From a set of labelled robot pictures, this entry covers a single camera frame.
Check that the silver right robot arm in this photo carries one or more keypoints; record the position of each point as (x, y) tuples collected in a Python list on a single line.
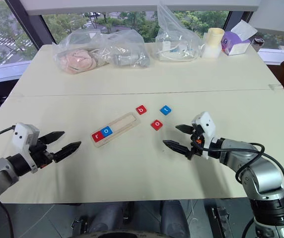
[(261, 173)]

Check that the red letter tile r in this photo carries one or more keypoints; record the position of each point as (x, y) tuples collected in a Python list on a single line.
[(97, 136)]

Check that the clear bag with grey items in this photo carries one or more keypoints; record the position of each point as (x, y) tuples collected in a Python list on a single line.
[(129, 54)]

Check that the blue letter tile t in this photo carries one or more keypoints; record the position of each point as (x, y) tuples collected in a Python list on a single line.
[(165, 110)]

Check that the clear bag with pink cloth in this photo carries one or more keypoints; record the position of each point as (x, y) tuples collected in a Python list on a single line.
[(77, 57)]

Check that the red letter tile b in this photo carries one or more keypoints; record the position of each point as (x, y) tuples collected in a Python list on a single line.
[(141, 110)]

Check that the black window frame post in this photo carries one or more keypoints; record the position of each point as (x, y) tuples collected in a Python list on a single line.
[(228, 19), (32, 22)]

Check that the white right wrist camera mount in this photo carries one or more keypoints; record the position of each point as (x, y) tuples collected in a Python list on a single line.
[(206, 125)]

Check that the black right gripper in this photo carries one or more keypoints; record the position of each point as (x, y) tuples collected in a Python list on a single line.
[(196, 146)]

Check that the dark glass jar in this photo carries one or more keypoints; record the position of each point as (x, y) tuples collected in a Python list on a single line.
[(258, 43)]

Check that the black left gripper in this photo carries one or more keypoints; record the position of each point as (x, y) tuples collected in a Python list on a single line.
[(41, 155)]

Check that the purple tissue box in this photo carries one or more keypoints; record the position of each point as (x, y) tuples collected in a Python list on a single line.
[(236, 41)]

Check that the blue letter tile o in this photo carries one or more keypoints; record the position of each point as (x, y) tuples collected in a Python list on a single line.
[(107, 131)]

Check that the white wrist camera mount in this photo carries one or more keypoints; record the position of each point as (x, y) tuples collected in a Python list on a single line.
[(206, 125), (22, 135)]

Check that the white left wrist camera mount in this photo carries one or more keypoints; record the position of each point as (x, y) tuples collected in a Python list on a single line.
[(22, 135)]

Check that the black metal bracket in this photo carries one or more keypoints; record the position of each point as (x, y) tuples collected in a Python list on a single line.
[(79, 226), (220, 220)]

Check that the red letter tile o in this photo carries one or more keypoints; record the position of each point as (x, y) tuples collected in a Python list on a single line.
[(157, 124)]

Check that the long wooden letter tray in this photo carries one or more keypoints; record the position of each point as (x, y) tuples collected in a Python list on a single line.
[(122, 124)]

